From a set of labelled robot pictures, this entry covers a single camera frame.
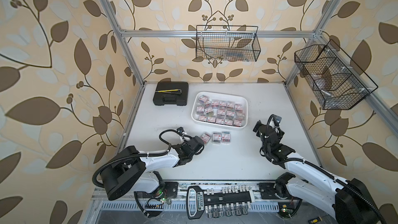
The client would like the paper clip box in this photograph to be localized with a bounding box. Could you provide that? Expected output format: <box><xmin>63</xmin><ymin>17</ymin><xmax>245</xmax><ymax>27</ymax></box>
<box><xmin>201</xmin><ymin>133</ymin><xmax>211</xmax><ymax>145</ymax></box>
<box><xmin>221</xmin><ymin>131</ymin><xmax>231</xmax><ymax>144</ymax></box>
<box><xmin>212</xmin><ymin>132</ymin><xmax>222</xmax><ymax>144</ymax></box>

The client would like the white plastic tray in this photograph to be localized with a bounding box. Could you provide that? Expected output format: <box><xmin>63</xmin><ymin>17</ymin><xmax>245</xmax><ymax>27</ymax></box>
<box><xmin>191</xmin><ymin>91</ymin><xmax>248</xmax><ymax>130</ymax></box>

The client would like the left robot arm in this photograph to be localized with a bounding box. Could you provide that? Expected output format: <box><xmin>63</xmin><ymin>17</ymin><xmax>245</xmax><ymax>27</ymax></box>
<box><xmin>92</xmin><ymin>127</ymin><xmax>205</xmax><ymax>218</ymax></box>

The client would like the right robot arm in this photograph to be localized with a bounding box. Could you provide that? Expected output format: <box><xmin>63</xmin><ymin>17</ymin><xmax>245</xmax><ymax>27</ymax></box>
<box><xmin>253</xmin><ymin>114</ymin><xmax>386</xmax><ymax>224</ymax></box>

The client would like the black tool case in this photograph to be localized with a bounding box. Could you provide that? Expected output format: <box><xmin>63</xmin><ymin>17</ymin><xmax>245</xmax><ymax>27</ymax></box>
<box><xmin>153</xmin><ymin>82</ymin><xmax>189</xmax><ymax>106</ymax></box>

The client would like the socket set holder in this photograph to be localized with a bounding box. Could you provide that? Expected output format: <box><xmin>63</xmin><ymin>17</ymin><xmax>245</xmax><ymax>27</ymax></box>
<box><xmin>186</xmin><ymin>185</ymin><xmax>255</xmax><ymax>220</ymax></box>

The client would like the yellow handled hex key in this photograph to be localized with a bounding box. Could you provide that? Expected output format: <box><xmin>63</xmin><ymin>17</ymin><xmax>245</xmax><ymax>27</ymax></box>
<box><xmin>156</xmin><ymin>89</ymin><xmax>182</xmax><ymax>94</ymax></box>

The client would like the right wire basket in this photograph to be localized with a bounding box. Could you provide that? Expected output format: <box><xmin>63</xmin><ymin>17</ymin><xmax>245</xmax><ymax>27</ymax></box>
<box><xmin>294</xmin><ymin>39</ymin><xmax>378</xmax><ymax>111</ymax></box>

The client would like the wire basket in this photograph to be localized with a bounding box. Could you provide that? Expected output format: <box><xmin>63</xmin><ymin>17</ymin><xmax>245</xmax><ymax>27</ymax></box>
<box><xmin>195</xmin><ymin>24</ymin><xmax>261</xmax><ymax>62</ymax></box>
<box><xmin>294</xmin><ymin>39</ymin><xmax>378</xmax><ymax>111</ymax></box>

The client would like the yellow handled screwdriver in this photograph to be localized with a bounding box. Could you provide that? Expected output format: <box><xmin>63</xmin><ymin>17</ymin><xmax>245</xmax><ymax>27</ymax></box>
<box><xmin>308</xmin><ymin>216</ymin><xmax>322</xmax><ymax>224</ymax></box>

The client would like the back wire basket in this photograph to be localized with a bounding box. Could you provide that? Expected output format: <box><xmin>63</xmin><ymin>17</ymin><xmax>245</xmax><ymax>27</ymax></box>
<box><xmin>195</xmin><ymin>24</ymin><xmax>261</xmax><ymax>62</ymax></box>

